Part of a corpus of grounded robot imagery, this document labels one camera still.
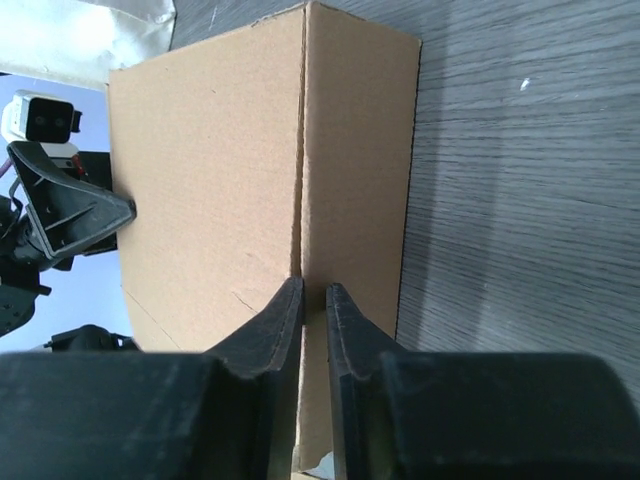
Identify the beige canvas tote bag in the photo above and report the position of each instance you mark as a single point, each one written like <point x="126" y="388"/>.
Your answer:
<point x="79" y="43"/>

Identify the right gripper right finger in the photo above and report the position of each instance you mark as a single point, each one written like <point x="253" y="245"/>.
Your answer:
<point x="401" y="414"/>

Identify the large brown cardboard box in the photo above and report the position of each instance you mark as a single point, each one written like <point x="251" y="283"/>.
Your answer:
<point x="277" y="149"/>

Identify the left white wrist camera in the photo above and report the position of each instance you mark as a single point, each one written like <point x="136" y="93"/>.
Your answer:
<point x="42" y="118"/>

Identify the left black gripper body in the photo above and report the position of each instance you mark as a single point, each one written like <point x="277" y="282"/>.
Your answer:
<point x="18" y="242"/>

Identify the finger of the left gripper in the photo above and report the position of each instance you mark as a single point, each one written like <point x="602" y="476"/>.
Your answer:
<point x="68" y="215"/>

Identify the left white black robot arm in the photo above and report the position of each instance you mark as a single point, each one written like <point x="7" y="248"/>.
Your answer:
<point x="59" y="274"/>

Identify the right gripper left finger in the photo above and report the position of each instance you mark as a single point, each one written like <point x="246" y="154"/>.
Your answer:
<point x="227" y="413"/>

